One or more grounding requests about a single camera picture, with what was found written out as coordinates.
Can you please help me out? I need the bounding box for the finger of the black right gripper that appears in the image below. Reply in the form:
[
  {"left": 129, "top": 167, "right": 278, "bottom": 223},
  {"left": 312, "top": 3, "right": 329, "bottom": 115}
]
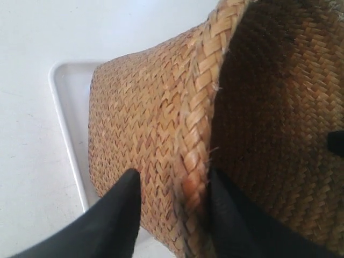
[{"left": 327, "top": 130, "right": 344, "bottom": 156}]

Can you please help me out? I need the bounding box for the white plastic tray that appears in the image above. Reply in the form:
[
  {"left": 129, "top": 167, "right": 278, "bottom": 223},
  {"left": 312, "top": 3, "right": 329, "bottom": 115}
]
[{"left": 48, "top": 61, "right": 155, "bottom": 258}]

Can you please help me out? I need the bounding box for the brown woven wicker basket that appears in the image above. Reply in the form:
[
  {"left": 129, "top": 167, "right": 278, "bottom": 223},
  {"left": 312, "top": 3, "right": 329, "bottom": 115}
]
[{"left": 88, "top": 1, "right": 343, "bottom": 257}]

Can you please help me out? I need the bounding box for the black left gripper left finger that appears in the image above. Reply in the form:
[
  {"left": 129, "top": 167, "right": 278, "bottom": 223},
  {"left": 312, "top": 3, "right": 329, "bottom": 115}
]
[{"left": 16, "top": 169, "right": 141, "bottom": 258}]

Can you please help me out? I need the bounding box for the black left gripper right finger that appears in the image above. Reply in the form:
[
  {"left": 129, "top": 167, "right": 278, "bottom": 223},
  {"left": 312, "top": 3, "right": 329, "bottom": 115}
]
[{"left": 209, "top": 168, "right": 333, "bottom": 257}]

